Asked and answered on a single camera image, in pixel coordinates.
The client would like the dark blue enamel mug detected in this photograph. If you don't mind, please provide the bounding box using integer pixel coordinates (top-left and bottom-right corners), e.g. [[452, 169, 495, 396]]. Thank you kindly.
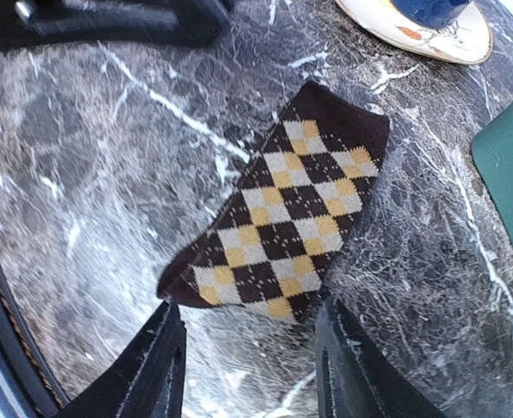
[[391, 0, 472, 30]]

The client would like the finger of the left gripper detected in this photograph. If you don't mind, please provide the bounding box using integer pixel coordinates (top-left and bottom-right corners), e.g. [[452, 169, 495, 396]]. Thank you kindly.
[[0, 0, 233, 51]]

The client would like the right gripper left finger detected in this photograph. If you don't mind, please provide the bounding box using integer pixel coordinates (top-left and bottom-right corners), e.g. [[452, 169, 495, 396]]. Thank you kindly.
[[57, 300, 186, 418]]

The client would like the cream round coaster plate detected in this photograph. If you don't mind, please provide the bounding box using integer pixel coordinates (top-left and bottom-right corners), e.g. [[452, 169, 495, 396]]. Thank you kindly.
[[337, 1, 493, 65]]

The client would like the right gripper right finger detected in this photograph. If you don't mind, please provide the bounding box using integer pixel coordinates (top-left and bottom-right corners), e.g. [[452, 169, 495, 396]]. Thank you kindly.
[[315, 298, 444, 417]]

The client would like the brown argyle sock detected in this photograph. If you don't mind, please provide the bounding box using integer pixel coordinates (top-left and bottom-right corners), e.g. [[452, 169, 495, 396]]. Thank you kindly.
[[157, 82, 390, 323]]

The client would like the black front rail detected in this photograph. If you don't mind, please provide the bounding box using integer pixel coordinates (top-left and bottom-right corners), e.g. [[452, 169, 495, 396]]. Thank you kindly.
[[0, 267, 68, 417]]

